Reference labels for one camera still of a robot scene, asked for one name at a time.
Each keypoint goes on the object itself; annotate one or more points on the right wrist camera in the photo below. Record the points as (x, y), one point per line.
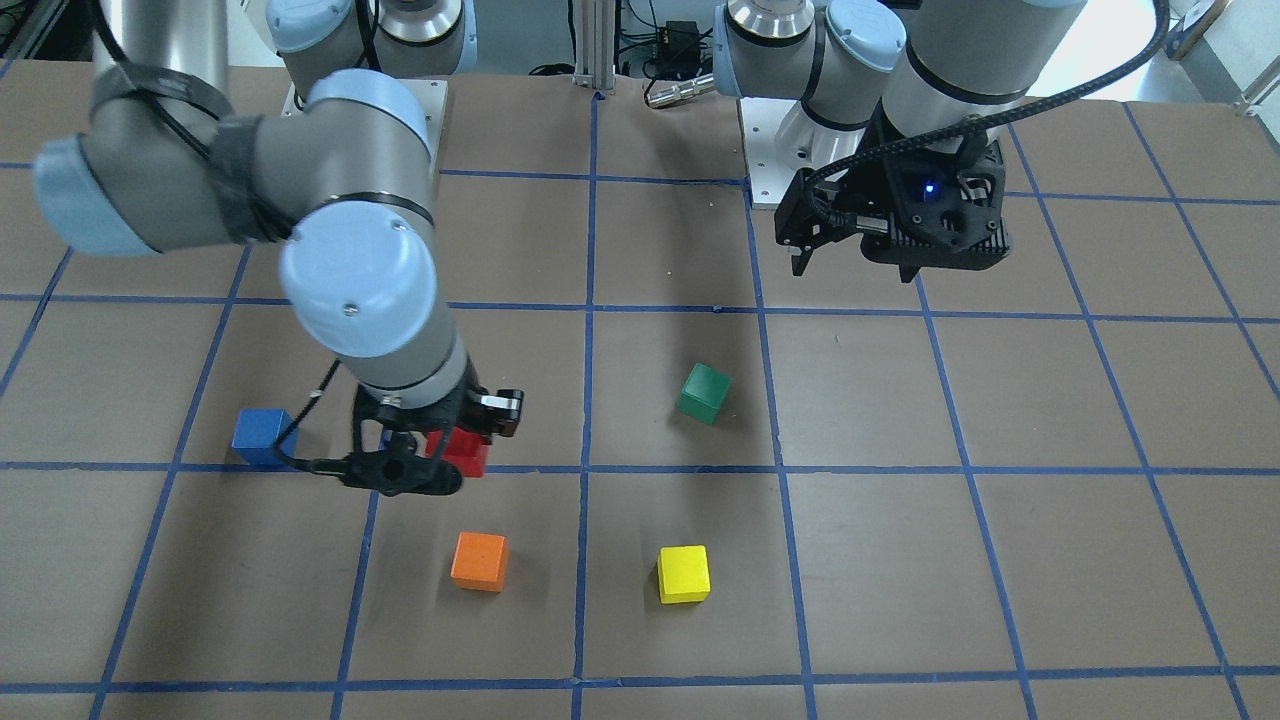
(397, 471)

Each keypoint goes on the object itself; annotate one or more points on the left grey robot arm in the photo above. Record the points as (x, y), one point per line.
(843, 60)

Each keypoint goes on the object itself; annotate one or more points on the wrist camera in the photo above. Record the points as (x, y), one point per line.
(397, 471)
(944, 210)

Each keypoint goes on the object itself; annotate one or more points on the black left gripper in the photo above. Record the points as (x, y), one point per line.
(872, 182)

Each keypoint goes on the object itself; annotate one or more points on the brown paper table cover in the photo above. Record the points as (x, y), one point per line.
(1046, 490)

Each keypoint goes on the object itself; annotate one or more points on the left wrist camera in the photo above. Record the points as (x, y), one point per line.
(944, 210)

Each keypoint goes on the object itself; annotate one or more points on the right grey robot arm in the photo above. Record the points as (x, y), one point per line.
(346, 187)

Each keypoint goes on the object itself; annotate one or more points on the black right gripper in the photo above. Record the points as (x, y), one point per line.
(447, 411)

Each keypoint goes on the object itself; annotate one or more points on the yellow wooden block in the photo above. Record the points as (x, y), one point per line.
(683, 574)

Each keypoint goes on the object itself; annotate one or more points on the red wooden block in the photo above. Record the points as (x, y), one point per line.
(465, 455)

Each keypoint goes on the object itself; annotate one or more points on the aluminium frame post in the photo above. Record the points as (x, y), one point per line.
(594, 34)

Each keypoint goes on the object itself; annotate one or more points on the orange wooden block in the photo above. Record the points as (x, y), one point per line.
(480, 562)

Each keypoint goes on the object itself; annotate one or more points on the blue wooden block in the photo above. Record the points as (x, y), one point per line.
(255, 435)

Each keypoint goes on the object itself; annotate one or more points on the green wooden block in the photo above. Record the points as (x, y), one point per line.
(703, 393)

